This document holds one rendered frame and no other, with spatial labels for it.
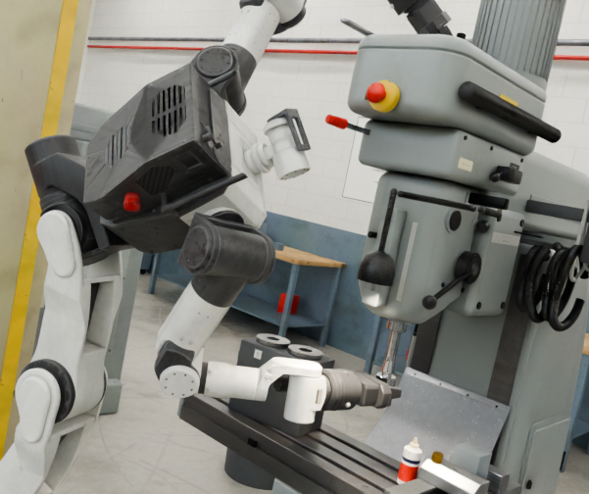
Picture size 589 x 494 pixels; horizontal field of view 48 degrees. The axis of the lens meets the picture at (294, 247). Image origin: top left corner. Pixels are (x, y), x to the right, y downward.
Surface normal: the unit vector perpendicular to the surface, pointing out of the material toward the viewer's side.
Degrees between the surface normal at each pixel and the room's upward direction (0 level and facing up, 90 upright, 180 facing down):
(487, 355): 90
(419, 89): 90
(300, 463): 90
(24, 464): 115
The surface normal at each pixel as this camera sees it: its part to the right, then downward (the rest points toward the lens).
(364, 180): -0.66, -0.07
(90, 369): 0.94, 0.07
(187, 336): 0.04, 0.50
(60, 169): -0.33, 0.02
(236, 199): 0.74, 0.29
